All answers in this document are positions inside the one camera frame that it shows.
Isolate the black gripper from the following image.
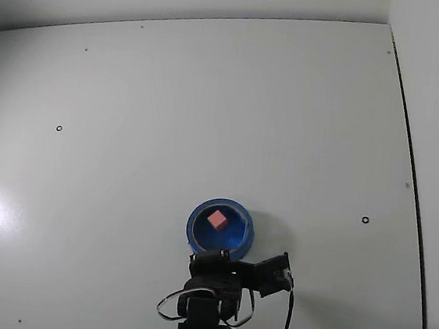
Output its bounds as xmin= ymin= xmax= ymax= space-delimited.
xmin=185 ymin=246 xmax=259 ymax=295

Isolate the small orange cube block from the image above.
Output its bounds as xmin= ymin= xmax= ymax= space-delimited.
xmin=205 ymin=209 xmax=228 ymax=231

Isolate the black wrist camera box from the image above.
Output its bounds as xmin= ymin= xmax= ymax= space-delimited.
xmin=251 ymin=249 xmax=297 ymax=302

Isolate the thin white wire loop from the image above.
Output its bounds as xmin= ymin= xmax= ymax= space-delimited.
xmin=225 ymin=287 xmax=257 ymax=329
xmin=155 ymin=283 xmax=191 ymax=323

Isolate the black camera cable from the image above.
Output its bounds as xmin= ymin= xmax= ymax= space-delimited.
xmin=280 ymin=283 xmax=297 ymax=329

